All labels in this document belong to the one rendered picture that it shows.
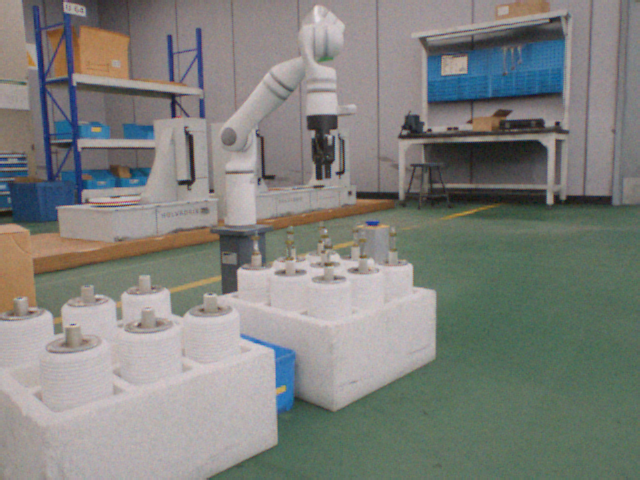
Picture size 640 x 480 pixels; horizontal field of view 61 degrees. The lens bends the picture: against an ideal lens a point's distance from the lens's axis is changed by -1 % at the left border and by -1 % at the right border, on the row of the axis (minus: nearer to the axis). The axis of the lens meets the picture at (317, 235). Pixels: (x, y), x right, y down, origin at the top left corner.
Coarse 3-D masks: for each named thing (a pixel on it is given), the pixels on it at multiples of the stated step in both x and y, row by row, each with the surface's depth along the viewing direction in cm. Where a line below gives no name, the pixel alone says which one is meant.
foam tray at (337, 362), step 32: (416, 288) 139; (256, 320) 124; (288, 320) 117; (320, 320) 113; (352, 320) 113; (384, 320) 121; (416, 320) 131; (320, 352) 112; (352, 352) 114; (384, 352) 122; (416, 352) 132; (320, 384) 113; (352, 384) 114; (384, 384) 123
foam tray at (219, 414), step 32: (256, 352) 95; (0, 384) 83; (32, 384) 91; (128, 384) 82; (160, 384) 82; (192, 384) 85; (224, 384) 89; (256, 384) 94; (0, 416) 83; (32, 416) 72; (64, 416) 72; (96, 416) 74; (128, 416) 77; (160, 416) 81; (192, 416) 85; (224, 416) 90; (256, 416) 95; (0, 448) 86; (32, 448) 73; (64, 448) 71; (96, 448) 74; (128, 448) 78; (160, 448) 82; (192, 448) 86; (224, 448) 90; (256, 448) 95
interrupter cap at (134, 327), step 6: (156, 318) 91; (162, 318) 90; (126, 324) 87; (132, 324) 87; (138, 324) 88; (156, 324) 88; (162, 324) 87; (168, 324) 87; (126, 330) 85; (132, 330) 84; (138, 330) 84; (144, 330) 84; (150, 330) 84; (156, 330) 84; (162, 330) 85
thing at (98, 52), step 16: (48, 32) 578; (80, 32) 561; (96, 32) 576; (112, 32) 591; (64, 48) 576; (80, 48) 566; (96, 48) 581; (112, 48) 597; (64, 64) 578; (80, 64) 566; (96, 64) 581; (112, 64) 598
